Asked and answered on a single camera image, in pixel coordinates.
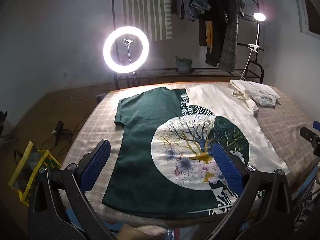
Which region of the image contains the green white tree print t-shirt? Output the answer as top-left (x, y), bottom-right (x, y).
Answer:
top-left (101, 84), bottom-right (289, 218)

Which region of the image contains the dark hanging coat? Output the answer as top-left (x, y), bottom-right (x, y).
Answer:
top-left (199, 0), bottom-right (238, 67)

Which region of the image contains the small black tripod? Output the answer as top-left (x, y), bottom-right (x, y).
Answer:
top-left (51, 120), bottom-right (73, 145)

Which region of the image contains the black white patterned cloth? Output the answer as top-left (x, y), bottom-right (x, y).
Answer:
top-left (294, 195), bottom-right (318, 232)

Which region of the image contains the potted plant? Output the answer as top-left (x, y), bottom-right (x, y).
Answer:
top-left (174, 54), bottom-right (193, 75)

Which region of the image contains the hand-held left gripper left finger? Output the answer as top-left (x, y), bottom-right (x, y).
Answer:
top-left (27, 139), bottom-right (118, 240)

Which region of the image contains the green striped wall hanging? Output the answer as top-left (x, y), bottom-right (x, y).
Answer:
top-left (119, 0), bottom-right (174, 42)

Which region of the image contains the yellow scarf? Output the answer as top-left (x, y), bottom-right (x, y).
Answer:
top-left (205, 21), bottom-right (213, 54)

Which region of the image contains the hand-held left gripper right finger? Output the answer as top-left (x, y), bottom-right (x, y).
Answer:
top-left (212, 141), bottom-right (297, 240)

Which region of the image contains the white lamp cable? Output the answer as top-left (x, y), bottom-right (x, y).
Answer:
top-left (240, 51), bottom-right (252, 80)

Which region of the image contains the ring light phone holder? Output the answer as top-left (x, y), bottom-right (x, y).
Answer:
top-left (123, 38), bottom-right (134, 63)

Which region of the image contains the blue denim jacket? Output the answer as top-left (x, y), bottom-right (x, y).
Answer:
top-left (184, 0), bottom-right (212, 22)

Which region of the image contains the white clip lamp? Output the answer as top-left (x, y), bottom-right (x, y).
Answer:
top-left (247, 12), bottom-right (267, 53)

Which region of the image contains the white ring light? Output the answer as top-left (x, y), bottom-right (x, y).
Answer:
top-left (103, 26), bottom-right (150, 74)

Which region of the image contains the window frame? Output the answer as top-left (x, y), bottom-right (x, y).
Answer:
top-left (291, 0), bottom-right (320, 37)

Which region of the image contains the black metal clothes rack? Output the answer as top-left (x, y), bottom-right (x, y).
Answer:
top-left (110, 0), bottom-right (264, 90)

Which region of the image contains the yellow trimmed clear bag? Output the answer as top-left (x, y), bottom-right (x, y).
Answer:
top-left (7, 140), bottom-right (62, 207)

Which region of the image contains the pile of white clothes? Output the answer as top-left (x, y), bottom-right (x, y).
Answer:
top-left (229, 79), bottom-right (280, 107)

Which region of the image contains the grey plaid coat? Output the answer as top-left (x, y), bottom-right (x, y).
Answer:
top-left (217, 0), bottom-right (245, 73)

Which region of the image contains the brown fuzzy item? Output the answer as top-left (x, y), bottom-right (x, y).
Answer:
top-left (120, 224), bottom-right (167, 240)

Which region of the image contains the black floor item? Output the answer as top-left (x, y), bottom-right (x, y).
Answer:
top-left (0, 110), bottom-right (9, 140)

